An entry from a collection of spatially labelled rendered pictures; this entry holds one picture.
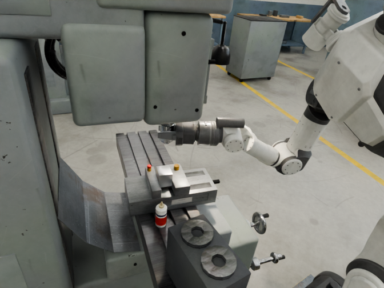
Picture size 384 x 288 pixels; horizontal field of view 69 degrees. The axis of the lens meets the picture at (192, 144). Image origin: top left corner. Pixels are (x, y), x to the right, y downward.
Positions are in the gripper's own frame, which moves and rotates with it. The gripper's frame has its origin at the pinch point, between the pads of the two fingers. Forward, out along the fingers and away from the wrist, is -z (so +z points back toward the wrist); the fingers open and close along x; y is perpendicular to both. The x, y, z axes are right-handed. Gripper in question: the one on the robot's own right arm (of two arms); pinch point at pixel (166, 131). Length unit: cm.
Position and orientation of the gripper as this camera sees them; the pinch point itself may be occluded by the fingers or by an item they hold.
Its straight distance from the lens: 98.0
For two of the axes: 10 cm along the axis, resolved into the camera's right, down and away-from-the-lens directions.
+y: -0.8, 8.5, 5.2
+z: 10.0, 0.4, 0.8
